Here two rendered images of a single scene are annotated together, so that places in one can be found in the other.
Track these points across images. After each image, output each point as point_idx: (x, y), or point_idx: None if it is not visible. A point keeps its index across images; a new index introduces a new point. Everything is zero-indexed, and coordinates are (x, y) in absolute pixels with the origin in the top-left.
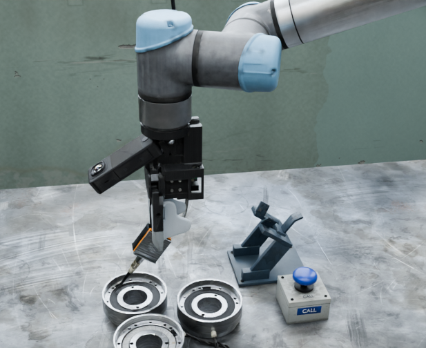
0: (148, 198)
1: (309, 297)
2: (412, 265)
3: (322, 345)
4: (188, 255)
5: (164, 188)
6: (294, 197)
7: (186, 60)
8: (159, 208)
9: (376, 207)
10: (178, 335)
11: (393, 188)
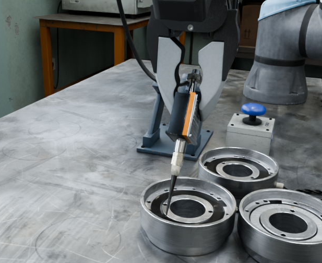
0: (216, 30)
1: (268, 123)
2: (227, 103)
3: (303, 154)
4: (116, 169)
5: (230, 7)
6: (93, 106)
7: None
8: (239, 34)
9: (147, 91)
10: (282, 200)
11: (132, 81)
